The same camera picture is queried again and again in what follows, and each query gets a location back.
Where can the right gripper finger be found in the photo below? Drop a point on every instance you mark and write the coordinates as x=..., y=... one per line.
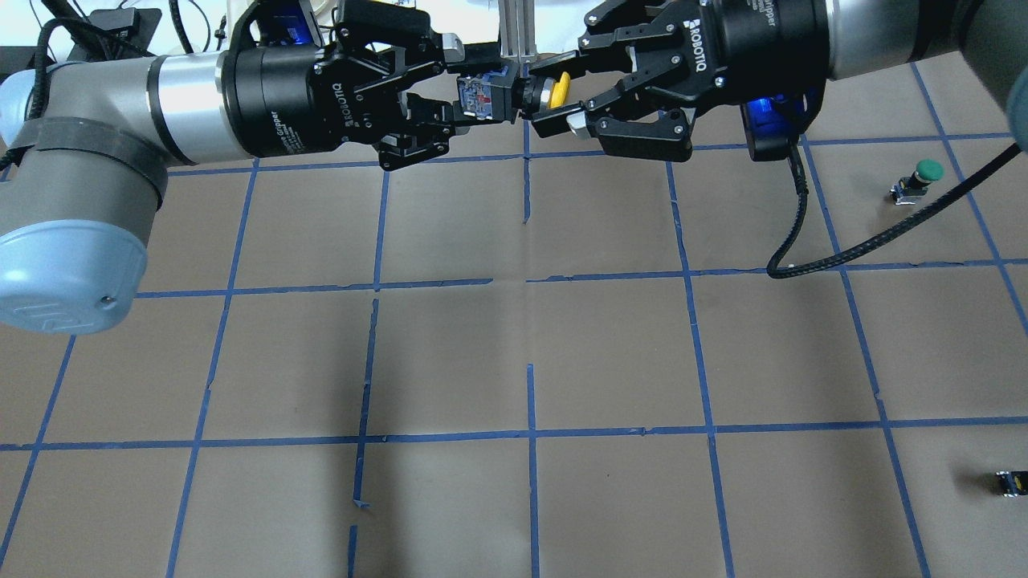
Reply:
x=644, y=123
x=643, y=39

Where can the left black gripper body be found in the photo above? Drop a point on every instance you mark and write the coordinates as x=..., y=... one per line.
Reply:
x=277, y=100

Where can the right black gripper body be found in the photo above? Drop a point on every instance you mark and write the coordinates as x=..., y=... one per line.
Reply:
x=759, y=44

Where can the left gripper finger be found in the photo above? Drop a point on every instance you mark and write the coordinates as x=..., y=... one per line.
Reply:
x=384, y=40
x=422, y=132

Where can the yellow push button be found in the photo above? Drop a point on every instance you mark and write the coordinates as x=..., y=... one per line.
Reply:
x=504, y=95

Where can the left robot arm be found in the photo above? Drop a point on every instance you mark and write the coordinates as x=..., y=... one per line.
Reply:
x=93, y=142

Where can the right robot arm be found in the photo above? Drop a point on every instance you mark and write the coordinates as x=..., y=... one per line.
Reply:
x=867, y=36

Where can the green push button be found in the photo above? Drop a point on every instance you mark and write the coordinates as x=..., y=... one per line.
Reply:
x=909, y=190

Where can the red push button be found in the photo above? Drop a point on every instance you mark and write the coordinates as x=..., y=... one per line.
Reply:
x=1012, y=483

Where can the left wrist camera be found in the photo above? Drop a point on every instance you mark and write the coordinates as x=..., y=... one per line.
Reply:
x=276, y=24

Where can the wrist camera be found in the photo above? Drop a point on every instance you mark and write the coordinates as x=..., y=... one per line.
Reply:
x=276, y=24
x=772, y=125

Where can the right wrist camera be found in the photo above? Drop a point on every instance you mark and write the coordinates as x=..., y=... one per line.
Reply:
x=772, y=125

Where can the aluminium frame post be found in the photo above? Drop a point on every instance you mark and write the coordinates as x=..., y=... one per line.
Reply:
x=517, y=30

